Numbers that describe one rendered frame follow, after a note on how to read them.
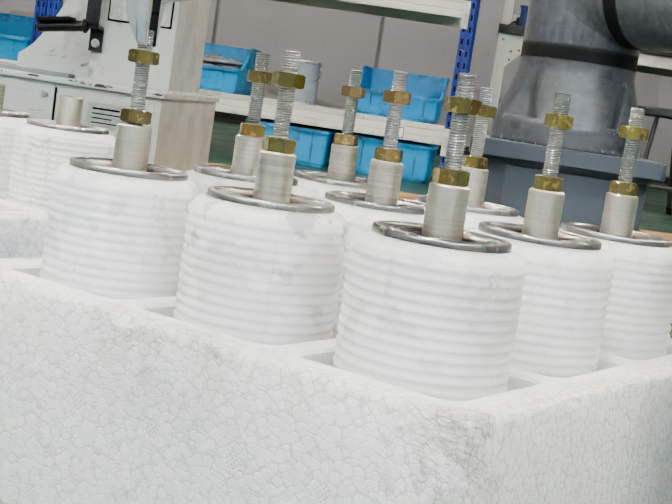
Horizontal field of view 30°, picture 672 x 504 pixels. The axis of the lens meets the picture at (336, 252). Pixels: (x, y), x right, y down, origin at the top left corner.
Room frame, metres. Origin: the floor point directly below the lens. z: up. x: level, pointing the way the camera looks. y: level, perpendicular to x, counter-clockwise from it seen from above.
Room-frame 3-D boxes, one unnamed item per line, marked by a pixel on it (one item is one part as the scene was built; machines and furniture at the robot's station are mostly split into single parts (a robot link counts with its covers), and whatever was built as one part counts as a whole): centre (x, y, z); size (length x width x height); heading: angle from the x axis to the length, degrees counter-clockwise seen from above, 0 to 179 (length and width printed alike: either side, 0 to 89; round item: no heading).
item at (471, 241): (0.67, -0.05, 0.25); 0.08 x 0.08 x 0.01
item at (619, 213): (0.86, -0.19, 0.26); 0.02 x 0.02 x 0.03
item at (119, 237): (0.80, 0.14, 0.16); 0.10 x 0.10 x 0.18
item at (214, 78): (5.67, 0.69, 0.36); 0.50 x 0.38 x 0.21; 176
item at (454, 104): (0.67, -0.05, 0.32); 0.02 x 0.02 x 0.01; 44
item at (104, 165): (0.80, 0.14, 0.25); 0.08 x 0.08 x 0.01
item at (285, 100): (0.74, 0.04, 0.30); 0.01 x 0.01 x 0.08
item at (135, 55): (0.80, 0.14, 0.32); 0.02 x 0.02 x 0.01; 14
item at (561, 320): (0.77, -0.12, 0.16); 0.10 x 0.10 x 0.18
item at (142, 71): (0.80, 0.14, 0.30); 0.01 x 0.01 x 0.08
